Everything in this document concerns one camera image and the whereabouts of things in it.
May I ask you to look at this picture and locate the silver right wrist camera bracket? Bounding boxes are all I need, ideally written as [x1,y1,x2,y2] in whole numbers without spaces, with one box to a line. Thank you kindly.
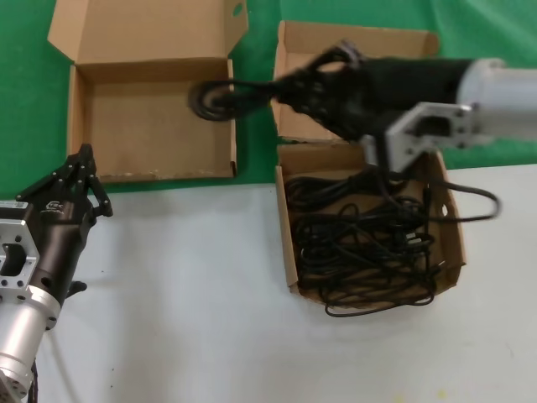
[362,102,480,174]

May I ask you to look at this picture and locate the black power cord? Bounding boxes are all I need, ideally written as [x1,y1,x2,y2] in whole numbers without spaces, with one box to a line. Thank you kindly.
[186,77,286,123]

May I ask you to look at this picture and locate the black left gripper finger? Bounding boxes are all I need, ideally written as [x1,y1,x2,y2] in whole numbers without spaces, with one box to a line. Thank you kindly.
[16,144,91,202]
[85,144,114,219]

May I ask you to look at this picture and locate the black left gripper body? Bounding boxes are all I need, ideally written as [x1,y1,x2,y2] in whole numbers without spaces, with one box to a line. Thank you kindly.
[23,187,96,306]

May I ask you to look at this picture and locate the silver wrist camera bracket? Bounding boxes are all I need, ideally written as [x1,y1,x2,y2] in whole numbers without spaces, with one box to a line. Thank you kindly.
[0,200,42,303]
[362,102,480,174]

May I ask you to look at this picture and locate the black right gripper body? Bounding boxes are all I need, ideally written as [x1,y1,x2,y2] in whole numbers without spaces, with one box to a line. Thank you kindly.
[352,56,473,138]

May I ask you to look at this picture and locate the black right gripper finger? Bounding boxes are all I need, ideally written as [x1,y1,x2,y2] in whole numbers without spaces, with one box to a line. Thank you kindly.
[289,39,364,85]
[274,82,362,139]

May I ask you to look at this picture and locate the green table cloth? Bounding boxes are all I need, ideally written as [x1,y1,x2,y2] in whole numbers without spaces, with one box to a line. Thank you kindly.
[0,0,537,198]

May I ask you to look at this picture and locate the cardboard box with torn lid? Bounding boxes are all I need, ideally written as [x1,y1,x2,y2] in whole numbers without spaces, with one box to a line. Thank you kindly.
[268,20,467,303]

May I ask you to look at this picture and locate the cardboard box with intact lid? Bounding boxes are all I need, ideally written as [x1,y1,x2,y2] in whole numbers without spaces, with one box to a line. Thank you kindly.
[47,0,249,186]

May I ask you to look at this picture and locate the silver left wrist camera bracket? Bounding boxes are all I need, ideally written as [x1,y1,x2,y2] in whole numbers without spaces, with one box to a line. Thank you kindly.
[0,200,42,303]

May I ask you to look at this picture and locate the black cable with silver connector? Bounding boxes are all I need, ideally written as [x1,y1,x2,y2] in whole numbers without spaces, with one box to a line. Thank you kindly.
[377,165,503,222]

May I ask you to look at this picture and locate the dark braided cable harness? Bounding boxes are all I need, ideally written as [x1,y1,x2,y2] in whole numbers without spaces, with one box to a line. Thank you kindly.
[29,359,42,403]

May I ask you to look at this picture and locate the tangled black power cords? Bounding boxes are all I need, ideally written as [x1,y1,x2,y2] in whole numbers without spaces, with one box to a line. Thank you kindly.
[284,167,446,318]

